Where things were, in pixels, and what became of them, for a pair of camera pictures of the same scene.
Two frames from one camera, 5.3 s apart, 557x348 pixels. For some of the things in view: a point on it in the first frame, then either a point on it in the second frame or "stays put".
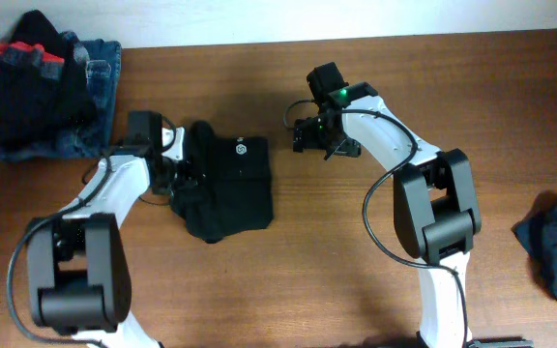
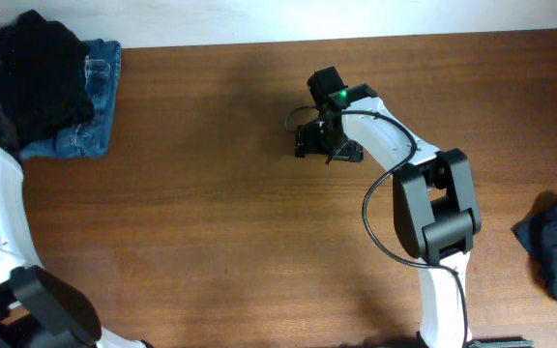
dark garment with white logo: [555, 234] stays put
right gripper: [310, 125] stays put
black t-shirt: [228, 188] → [26, 83]
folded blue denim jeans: [90, 104] stays put
